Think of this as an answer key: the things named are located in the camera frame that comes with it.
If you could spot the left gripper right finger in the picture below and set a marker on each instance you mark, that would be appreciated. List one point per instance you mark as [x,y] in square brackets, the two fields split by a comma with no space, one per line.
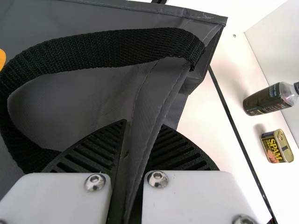
[191,196]

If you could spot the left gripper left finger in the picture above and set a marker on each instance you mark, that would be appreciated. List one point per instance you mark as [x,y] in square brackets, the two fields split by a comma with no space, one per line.
[58,198]

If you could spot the rectangular tin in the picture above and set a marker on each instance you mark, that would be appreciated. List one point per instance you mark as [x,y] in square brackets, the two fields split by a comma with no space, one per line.
[278,147]

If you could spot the dark coffee bottle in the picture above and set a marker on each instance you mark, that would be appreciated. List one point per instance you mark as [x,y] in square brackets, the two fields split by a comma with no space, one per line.
[264,100]

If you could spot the black strip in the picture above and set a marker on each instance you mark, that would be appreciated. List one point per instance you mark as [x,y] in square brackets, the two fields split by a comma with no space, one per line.
[243,145]

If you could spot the black post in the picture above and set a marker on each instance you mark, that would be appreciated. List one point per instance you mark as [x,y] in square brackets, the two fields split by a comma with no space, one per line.
[158,1]

